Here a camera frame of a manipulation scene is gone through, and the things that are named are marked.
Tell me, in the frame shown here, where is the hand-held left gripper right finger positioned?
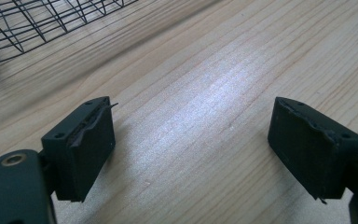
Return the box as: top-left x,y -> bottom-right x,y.
267,96 -> 358,205

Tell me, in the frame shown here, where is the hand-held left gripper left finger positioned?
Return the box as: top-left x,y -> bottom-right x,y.
40,95 -> 119,203

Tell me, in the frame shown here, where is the black wire basket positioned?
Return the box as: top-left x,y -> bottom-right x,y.
0,0 -> 139,77

